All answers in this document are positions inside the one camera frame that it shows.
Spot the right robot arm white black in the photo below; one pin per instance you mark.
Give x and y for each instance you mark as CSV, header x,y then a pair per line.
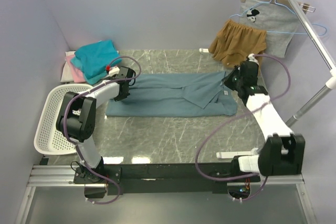
x,y
283,151

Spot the light blue wire hanger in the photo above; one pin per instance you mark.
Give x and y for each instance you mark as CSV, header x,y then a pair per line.
x,y
274,16

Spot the grey-blue t shirt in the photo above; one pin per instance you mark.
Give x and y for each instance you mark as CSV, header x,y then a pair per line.
x,y
176,95

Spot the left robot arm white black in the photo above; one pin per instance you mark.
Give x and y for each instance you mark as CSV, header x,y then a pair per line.
x,y
77,116

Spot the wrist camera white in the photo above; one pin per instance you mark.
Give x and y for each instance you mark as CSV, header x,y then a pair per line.
x,y
252,58
111,71

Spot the grey panda shirt hanging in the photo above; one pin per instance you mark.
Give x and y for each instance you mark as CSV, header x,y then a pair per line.
x,y
277,44

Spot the teal folded t shirt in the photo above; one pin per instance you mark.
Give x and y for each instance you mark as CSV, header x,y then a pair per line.
x,y
92,60

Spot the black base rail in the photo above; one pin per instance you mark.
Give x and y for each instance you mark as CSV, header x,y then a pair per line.
x,y
122,179

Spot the metal clothes rack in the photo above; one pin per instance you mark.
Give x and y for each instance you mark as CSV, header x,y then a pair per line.
x,y
308,74

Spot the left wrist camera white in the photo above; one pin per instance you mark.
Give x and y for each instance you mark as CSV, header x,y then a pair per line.
x,y
111,71

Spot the white plastic laundry basket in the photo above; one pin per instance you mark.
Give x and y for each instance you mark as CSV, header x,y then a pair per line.
x,y
49,141

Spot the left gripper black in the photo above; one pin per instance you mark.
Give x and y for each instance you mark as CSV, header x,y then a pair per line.
x,y
121,97

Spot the brown shorts hanging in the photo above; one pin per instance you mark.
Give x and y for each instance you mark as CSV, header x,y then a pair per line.
x,y
235,41

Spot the aluminium frame rail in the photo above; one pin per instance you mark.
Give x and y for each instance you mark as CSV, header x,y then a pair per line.
x,y
63,176

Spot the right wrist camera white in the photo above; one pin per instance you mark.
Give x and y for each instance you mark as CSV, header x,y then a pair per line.
x,y
252,58

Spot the pink folded t shirt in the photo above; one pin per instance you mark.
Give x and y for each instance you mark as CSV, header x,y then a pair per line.
x,y
76,73

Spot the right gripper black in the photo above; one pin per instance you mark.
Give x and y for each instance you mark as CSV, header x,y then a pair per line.
x,y
227,81

